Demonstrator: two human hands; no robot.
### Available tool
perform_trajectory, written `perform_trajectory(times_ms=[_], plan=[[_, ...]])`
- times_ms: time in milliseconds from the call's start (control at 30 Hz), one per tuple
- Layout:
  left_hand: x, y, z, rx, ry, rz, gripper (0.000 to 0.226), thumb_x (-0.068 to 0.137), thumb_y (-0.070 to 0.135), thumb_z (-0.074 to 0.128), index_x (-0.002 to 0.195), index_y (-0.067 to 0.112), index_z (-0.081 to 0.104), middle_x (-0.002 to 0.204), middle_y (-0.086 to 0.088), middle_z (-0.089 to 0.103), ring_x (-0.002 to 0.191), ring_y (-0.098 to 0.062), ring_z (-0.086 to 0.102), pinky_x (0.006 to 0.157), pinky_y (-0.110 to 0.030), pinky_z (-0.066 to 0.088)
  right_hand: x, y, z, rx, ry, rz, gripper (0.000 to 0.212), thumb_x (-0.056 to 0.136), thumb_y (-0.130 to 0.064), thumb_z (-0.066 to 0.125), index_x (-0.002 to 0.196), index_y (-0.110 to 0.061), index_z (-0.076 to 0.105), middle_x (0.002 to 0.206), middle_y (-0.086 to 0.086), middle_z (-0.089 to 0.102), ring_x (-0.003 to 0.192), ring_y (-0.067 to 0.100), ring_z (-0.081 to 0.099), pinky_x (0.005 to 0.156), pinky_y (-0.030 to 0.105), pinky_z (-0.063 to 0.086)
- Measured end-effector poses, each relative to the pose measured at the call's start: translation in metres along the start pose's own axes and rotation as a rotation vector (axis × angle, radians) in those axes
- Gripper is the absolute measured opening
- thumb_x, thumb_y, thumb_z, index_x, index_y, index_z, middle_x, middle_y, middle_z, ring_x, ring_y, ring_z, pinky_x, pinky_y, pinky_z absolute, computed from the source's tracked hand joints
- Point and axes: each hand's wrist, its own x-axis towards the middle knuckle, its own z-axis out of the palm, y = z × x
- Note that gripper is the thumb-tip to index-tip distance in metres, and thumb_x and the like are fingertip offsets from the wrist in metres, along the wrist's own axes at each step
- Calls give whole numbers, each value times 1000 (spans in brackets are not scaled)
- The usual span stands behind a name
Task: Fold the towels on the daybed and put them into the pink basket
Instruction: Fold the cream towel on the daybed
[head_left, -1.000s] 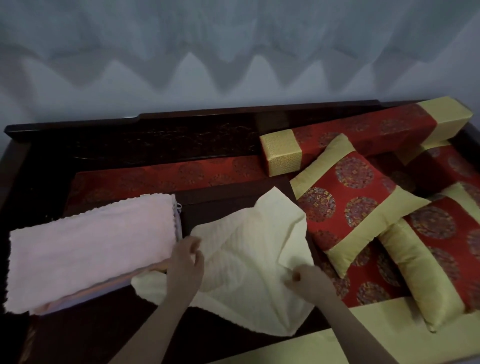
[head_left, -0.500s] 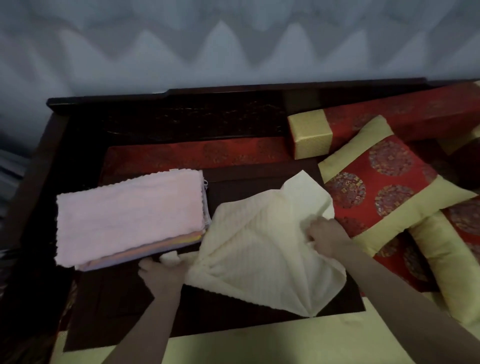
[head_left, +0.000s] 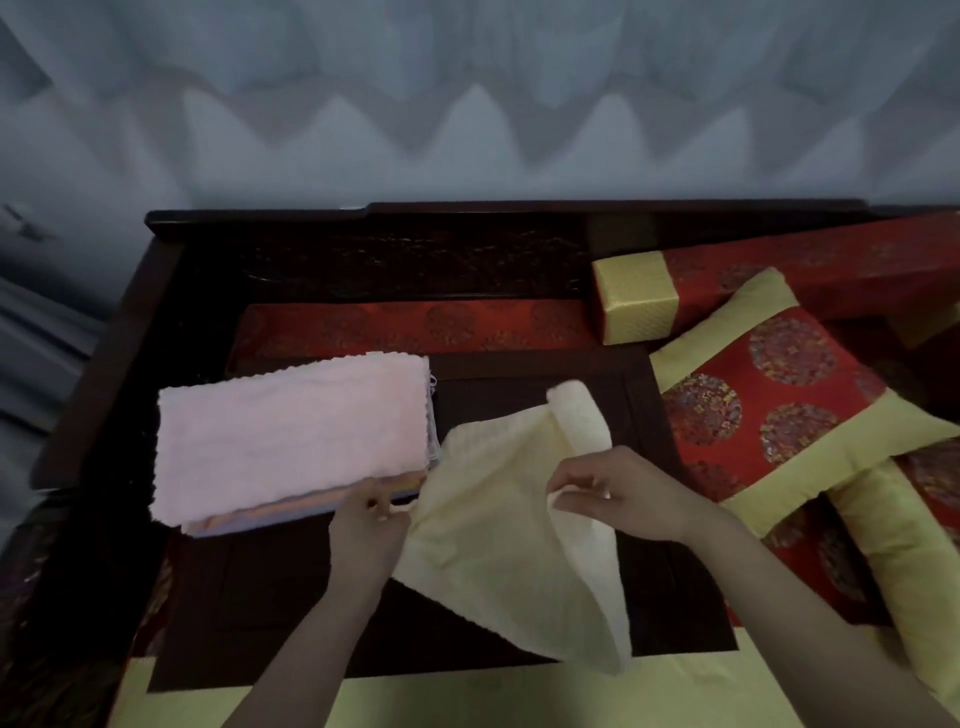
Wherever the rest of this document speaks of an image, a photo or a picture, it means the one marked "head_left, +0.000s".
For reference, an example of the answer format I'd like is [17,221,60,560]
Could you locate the red pillow with yellow edge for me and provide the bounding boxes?
[823,438,960,710]

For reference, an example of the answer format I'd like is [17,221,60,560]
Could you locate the long red patterned back cushion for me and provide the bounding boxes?
[225,298,601,370]

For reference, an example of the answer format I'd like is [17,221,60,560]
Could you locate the red bolster with yellow end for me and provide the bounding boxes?
[590,213,960,347]

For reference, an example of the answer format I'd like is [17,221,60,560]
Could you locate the dark wooden tray table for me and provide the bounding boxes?
[146,343,740,695]

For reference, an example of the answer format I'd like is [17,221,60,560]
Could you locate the person's left forearm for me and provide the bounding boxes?
[223,581,402,728]

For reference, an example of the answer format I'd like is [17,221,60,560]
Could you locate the pale yellow towel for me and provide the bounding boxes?
[391,379,634,676]

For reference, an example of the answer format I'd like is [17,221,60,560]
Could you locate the red square pillow yellow border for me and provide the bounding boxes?
[648,267,960,540]

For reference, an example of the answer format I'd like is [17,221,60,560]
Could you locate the red and yellow seat cushion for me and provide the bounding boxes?
[105,495,960,728]

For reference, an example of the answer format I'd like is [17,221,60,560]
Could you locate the person's right hand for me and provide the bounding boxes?
[547,446,715,546]

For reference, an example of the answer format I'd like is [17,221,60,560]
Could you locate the dark carved wooden bench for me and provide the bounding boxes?
[0,198,960,728]

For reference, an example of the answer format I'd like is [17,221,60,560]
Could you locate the stack of folded pastel towels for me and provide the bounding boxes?
[148,354,441,540]

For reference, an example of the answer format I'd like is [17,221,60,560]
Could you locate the person's right forearm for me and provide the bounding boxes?
[678,501,960,728]

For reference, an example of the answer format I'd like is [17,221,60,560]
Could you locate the person's left hand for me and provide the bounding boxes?
[327,475,414,601]

